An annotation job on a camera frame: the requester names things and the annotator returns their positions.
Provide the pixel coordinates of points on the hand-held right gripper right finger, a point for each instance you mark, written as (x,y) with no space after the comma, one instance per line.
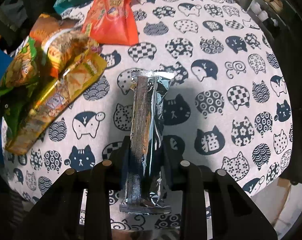
(171,166)

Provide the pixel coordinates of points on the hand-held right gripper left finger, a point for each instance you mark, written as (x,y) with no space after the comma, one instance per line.
(124,171)

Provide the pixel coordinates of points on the silver foil snack packet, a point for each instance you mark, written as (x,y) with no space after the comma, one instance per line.
(148,130)

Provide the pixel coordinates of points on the green snack packet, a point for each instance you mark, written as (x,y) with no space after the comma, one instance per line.
(18,67)

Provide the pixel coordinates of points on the yellow snack packet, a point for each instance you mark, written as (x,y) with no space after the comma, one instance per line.
(58,97)

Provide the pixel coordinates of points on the orange-brown snack packet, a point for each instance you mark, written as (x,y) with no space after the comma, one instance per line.
(63,42)

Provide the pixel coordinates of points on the red snack packet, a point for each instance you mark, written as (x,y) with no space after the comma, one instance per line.
(111,17)

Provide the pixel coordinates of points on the cat print tablecloth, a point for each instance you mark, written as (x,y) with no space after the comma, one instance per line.
(216,80)

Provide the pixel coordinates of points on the black hanging coat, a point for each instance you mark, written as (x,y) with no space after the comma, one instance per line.
(11,12)

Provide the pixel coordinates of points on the metal shoe rack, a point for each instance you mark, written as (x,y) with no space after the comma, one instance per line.
(266,2)

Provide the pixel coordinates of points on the rows of shoes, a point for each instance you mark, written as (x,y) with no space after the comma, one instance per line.
(268,1)

